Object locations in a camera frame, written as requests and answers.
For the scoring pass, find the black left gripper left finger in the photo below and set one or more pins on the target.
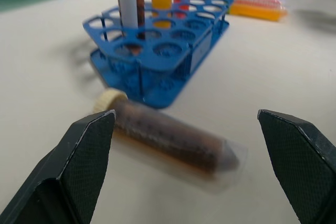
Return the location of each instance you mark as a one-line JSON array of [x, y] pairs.
[[78, 161]]

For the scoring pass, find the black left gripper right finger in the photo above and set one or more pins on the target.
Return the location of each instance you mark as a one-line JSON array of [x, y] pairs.
[[302, 161]]

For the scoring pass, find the brown liquid tube cream cap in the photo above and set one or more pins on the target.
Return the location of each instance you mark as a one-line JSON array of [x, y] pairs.
[[170, 137]]

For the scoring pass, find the blue tube rack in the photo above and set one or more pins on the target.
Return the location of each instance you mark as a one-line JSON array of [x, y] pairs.
[[160, 51]]

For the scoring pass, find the white tube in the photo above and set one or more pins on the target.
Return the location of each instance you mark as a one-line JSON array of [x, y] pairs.
[[128, 1]]

